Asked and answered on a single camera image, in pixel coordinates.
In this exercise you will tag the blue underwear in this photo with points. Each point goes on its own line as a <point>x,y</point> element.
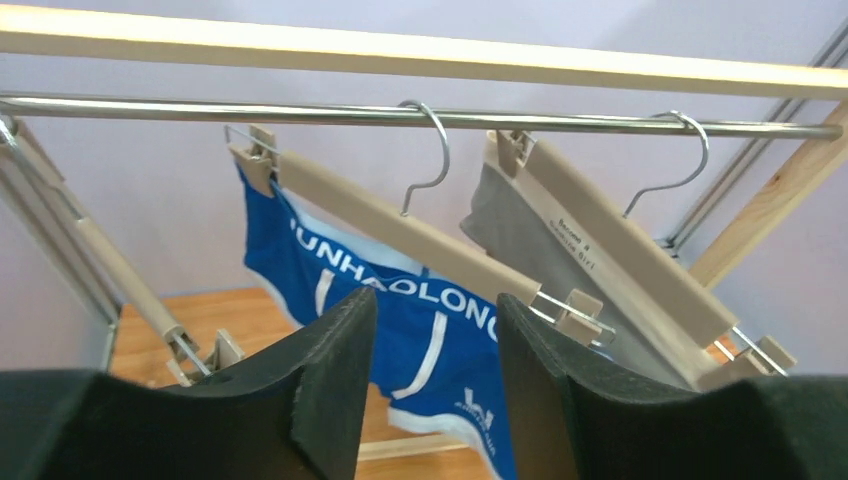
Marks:
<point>435,356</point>

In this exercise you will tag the wooden hanger with blue underwear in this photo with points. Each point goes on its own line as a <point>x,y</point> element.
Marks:
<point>265,167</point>

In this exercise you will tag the metal hanging rod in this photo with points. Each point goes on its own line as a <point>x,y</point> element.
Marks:
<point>77,106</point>

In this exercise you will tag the wooden hanger with grey underwear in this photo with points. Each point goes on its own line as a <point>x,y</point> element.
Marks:
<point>686,324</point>

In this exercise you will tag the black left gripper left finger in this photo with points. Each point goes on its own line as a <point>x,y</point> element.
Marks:
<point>294,410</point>

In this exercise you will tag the wooden clip hanger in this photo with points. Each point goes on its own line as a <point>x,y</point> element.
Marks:
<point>186,365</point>

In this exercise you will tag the grey underwear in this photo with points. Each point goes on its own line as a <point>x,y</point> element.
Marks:
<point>503,225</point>

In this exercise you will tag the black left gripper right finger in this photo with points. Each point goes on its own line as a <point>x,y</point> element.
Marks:
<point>574,414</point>

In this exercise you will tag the wooden clothes rack frame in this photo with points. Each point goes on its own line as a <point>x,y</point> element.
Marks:
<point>92,34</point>

